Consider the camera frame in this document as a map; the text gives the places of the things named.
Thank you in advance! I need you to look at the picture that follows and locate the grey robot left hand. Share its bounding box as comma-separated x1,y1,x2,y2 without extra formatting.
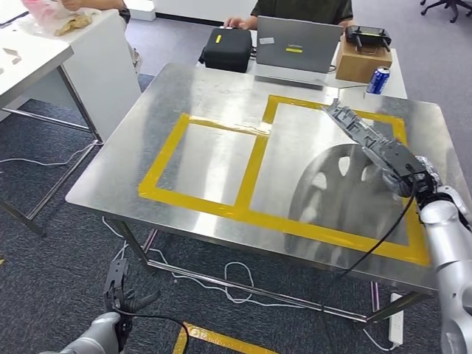
103,257,162,315

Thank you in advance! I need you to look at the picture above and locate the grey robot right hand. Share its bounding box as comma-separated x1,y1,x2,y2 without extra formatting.
381,142,444,199

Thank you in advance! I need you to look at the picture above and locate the silver plastic wheel cover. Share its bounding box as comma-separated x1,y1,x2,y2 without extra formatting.
321,97,421,181

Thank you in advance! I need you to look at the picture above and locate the steel workbench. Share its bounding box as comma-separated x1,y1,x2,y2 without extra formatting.
65,62,472,326

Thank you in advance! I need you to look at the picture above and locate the blue drink can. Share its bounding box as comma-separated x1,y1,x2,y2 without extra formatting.
366,66,390,95

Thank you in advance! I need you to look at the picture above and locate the brown cardboard box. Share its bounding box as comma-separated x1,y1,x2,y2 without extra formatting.
335,36,393,84

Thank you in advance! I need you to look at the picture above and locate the black controller with antennas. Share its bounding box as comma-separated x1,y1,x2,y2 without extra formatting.
344,25,393,53

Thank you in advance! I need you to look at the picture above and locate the white power strip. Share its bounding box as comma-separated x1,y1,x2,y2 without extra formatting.
388,292,405,349

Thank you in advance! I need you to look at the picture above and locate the black office chair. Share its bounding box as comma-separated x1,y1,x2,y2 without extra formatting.
419,0,472,24

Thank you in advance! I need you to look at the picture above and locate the grey laptop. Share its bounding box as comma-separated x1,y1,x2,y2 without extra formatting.
255,15,344,90

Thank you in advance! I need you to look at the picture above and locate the white desk with side panel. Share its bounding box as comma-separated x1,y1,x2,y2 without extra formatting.
0,7,143,144

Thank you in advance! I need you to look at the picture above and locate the steel leg table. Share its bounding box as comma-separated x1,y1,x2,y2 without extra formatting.
0,29,105,239

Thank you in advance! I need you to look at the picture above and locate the black zip case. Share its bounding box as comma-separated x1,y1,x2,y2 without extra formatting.
202,27,254,74

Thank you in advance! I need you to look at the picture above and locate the brown crumpled item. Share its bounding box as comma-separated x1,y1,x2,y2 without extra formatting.
54,13,93,38

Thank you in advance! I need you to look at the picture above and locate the pink plastic bag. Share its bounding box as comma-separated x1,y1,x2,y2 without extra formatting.
20,0,71,27

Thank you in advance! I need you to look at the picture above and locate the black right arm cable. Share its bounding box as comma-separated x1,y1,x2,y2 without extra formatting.
333,179,420,280

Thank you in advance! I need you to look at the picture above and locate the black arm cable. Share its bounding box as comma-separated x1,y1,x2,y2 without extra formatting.
113,306,190,354
333,179,420,280

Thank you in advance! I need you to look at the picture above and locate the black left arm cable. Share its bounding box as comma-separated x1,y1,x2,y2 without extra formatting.
113,306,190,354

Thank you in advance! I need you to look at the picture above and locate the white looped floor cable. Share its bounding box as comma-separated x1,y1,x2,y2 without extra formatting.
101,217,307,310

